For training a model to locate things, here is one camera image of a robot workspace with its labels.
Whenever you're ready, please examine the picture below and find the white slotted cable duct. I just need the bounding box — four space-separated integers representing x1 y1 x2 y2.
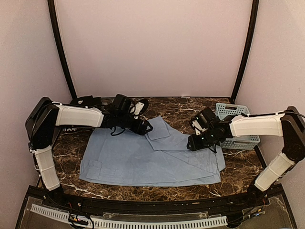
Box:
30 204 227 229

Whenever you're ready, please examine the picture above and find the folded black red printed shirt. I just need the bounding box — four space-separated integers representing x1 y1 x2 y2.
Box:
61 126 93 134

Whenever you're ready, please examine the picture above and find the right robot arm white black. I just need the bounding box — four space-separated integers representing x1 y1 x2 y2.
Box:
187 106 305 207

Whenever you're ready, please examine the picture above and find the small circuit board with wires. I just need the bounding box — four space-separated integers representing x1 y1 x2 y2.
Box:
68 214 94 228

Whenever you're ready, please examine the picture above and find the light blue long sleeve shirt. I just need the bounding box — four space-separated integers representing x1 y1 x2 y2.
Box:
79 117 225 187

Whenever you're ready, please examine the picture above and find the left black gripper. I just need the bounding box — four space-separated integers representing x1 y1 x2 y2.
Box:
117 113 153 135

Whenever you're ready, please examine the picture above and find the light blue plastic basket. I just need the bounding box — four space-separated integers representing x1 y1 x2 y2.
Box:
215 103 260 150

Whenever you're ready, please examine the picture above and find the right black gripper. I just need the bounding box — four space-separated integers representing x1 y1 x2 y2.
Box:
187 127 216 151

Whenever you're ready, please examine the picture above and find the left black frame post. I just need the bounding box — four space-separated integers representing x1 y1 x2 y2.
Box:
47 0 77 99

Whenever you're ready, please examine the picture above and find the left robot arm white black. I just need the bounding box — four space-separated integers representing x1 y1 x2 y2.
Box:
25 94 153 208

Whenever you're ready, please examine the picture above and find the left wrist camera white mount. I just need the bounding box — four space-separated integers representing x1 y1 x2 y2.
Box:
130 99 149 119

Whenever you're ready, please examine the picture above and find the black front rail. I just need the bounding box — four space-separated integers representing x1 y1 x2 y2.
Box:
26 185 283 217

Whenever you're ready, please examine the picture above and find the black frame post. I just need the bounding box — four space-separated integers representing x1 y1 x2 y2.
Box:
229 0 259 104
47 0 77 99

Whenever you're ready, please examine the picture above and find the right black frame post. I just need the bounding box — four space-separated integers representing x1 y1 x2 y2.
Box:
229 0 259 104

